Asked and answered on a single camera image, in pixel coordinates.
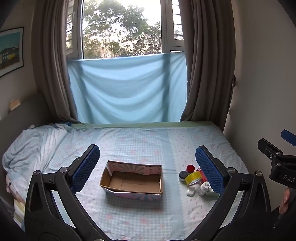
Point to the cardboard box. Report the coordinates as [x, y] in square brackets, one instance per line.
[131, 184]

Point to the white plastic bottle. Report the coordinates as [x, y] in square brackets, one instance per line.
[211, 192]
[203, 188]

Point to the red lid jar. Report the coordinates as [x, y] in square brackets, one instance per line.
[191, 168]

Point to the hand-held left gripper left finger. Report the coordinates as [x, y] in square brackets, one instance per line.
[85, 169]

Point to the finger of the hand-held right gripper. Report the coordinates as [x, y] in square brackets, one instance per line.
[289, 138]
[266, 146]

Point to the red rectangular carton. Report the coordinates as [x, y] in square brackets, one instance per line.
[203, 177]

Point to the grey-brown curtain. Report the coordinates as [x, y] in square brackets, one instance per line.
[53, 69]
[208, 69]

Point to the yellow tape roll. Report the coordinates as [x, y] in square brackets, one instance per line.
[190, 178]

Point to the crumpled light blue duvet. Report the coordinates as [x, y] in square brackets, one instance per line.
[27, 148]

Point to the white soap bar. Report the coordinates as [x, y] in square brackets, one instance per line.
[191, 191]

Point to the small beige box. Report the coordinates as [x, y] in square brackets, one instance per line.
[14, 104]

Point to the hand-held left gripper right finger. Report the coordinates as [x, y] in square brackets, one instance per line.
[209, 169]

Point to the stack of folded cloths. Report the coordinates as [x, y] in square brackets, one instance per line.
[19, 213]

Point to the checkered floral bed sheet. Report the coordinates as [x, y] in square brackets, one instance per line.
[143, 215]

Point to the person's right hand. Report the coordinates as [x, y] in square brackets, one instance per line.
[285, 201]

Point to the framed wall picture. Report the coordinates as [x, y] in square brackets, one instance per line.
[11, 51]

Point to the grey window frame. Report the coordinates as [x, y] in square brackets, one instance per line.
[167, 34]

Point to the black round jar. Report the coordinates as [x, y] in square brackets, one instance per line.
[183, 176]

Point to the light blue hanging cloth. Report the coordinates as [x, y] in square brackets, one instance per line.
[127, 92]

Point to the grey bed headboard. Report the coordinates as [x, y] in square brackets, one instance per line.
[30, 111]

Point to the tree outside window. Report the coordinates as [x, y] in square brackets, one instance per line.
[111, 30]

